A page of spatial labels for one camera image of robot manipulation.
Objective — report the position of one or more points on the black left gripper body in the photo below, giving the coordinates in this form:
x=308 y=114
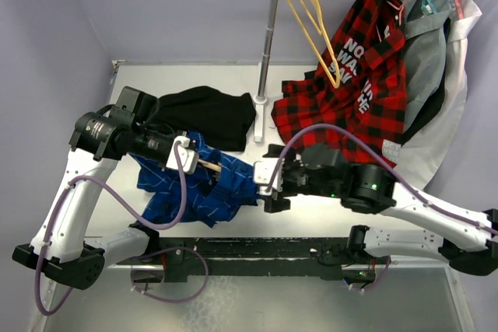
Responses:
x=149 y=143

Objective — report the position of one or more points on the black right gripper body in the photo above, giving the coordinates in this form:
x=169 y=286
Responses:
x=296 y=182

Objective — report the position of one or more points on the beige plastic hanger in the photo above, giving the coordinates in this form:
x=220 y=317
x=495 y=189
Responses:
x=212 y=166

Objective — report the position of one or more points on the blue plaid shirt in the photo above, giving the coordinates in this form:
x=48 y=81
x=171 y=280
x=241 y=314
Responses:
x=211 y=197

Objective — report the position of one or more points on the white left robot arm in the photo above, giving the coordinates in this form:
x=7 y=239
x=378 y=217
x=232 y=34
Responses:
x=99 y=140

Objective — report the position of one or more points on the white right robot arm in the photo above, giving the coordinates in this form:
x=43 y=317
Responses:
x=462 y=238

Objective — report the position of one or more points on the red black plaid shirt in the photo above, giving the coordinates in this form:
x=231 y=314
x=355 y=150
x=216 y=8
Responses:
x=363 y=89

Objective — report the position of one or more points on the white shirt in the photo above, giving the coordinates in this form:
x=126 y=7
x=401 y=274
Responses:
x=421 y=155

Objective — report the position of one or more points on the grey shirt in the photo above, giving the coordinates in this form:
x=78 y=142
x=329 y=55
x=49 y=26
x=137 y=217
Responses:
x=425 y=62

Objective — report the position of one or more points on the black garment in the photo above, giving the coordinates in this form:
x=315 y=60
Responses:
x=222 y=119

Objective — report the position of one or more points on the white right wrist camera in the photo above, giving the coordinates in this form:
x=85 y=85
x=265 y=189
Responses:
x=263 y=170

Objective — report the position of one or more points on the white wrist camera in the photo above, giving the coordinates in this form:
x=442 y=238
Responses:
x=263 y=170
x=183 y=155

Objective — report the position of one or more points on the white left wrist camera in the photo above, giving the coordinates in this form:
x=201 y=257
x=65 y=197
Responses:
x=183 y=155

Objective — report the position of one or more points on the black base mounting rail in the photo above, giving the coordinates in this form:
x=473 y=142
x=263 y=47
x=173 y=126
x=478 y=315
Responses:
x=329 y=259

